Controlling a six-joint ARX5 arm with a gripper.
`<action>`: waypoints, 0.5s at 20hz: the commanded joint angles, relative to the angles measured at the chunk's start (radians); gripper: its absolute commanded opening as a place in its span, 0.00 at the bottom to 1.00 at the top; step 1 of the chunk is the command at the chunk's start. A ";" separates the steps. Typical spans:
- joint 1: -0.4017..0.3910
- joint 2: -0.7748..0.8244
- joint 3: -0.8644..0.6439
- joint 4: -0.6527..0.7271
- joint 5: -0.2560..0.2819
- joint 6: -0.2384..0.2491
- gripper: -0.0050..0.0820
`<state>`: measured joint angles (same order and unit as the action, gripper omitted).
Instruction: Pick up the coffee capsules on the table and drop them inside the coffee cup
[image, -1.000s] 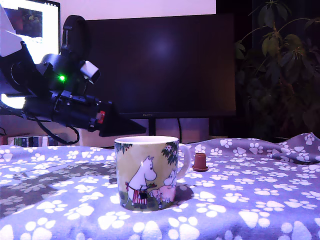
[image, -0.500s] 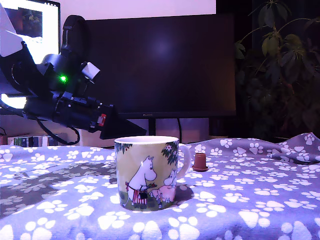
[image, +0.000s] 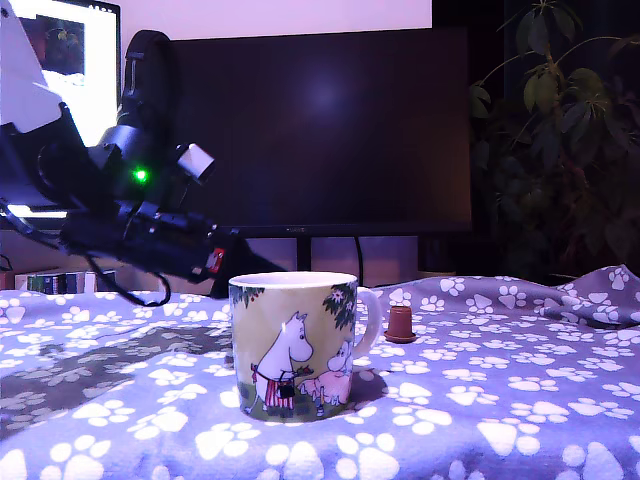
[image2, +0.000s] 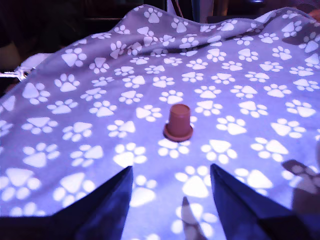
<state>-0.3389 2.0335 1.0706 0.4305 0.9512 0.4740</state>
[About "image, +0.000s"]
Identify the black switched-off monitor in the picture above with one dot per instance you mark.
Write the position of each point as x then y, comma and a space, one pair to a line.
325, 150

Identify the brown wooden box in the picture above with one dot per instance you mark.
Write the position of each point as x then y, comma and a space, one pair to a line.
6, 281

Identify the cartoon print coffee mug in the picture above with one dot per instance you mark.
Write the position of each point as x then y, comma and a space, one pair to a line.
290, 350

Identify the grey paw print cloth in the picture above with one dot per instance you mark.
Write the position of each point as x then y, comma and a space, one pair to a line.
500, 375

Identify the dark blue box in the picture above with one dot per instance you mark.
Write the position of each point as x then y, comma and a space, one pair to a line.
72, 284

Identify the potted green plant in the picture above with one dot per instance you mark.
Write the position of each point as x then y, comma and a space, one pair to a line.
550, 150

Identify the black headphones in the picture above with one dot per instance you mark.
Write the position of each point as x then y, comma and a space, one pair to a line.
145, 65

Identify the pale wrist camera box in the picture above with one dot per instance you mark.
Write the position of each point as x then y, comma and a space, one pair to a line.
197, 162

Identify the white and blue box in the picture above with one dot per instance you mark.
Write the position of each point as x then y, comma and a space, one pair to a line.
90, 283

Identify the lit computer monitor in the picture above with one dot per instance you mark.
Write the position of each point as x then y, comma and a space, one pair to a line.
100, 100

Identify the brown coffee capsule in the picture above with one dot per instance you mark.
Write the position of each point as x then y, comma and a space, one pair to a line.
400, 322

